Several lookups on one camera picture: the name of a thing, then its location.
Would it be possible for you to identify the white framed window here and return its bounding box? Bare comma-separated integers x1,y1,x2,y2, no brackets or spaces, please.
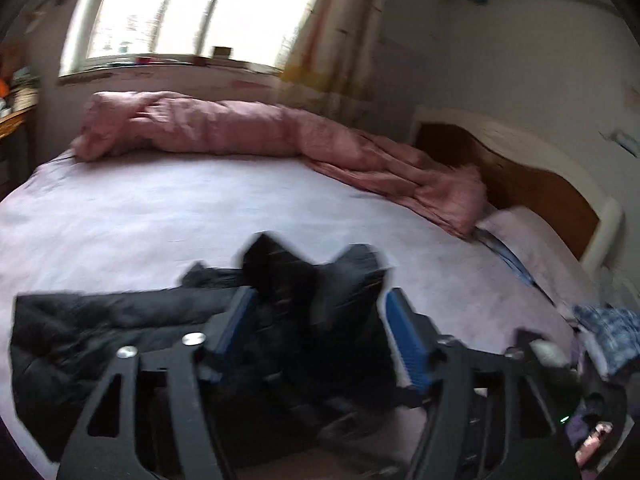
60,0,314,75

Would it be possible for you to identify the wooden headboard with white trim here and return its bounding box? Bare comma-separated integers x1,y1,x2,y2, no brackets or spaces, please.
408,105,624,275

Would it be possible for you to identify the patterned cream curtain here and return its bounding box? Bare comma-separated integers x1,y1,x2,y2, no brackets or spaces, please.
278,0,385,127

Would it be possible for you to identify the blue plaid cloth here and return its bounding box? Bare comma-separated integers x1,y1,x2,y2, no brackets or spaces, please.
572,304,639,382

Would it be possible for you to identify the black puffer jacket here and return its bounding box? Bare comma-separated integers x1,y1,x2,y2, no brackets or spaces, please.
9,233,423,468

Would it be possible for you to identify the brown box on sill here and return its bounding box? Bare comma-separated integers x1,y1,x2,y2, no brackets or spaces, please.
212,46,232,60

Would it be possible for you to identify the pink and blue pillow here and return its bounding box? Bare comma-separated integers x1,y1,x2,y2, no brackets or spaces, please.
473,206,599,315

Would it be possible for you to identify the pink duvet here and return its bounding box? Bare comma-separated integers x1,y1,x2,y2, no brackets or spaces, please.
72,91,487,238

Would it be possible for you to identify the carved wooden side table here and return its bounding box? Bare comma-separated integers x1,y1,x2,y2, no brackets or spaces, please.
1,105,37,200

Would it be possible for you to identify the pale pink bed sheet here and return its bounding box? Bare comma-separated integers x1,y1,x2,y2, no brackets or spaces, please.
0,148,597,480

